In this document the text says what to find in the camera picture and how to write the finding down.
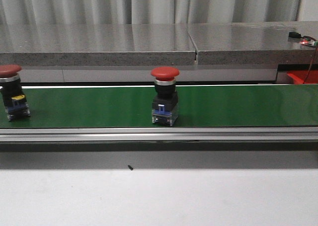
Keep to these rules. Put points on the grey stone counter slab right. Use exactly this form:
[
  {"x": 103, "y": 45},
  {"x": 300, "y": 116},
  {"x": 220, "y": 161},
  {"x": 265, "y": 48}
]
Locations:
[{"x": 252, "y": 43}]

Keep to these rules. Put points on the red mushroom push button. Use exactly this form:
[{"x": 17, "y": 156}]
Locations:
[
  {"x": 165, "y": 103},
  {"x": 14, "y": 99}
]

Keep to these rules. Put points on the green conveyor belt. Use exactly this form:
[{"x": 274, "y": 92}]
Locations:
[{"x": 199, "y": 106}]

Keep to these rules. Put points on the grey stone counter slab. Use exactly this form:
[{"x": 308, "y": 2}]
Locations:
[
  {"x": 96, "y": 45},
  {"x": 252, "y": 43}
]

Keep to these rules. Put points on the red plastic tray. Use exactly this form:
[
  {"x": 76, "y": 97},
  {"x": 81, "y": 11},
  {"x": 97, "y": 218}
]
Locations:
[{"x": 300, "y": 77}]

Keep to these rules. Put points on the aluminium conveyor frame rail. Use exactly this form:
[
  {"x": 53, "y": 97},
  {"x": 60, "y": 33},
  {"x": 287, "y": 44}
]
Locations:
[{"x": 171, "y": 134}]

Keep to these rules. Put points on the grey stone counter slab left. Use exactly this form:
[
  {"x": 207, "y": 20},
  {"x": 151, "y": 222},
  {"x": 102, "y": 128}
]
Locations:
[{"x": 96, "y": 45}]

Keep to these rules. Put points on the white pleated curtain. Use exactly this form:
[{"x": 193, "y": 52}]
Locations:
[{"x": 154, "y": 11}]

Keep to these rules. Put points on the small sensor circuit board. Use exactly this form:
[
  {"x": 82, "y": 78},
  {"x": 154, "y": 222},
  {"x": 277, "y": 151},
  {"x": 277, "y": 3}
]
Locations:
[{"x": 304, "y": 40}]

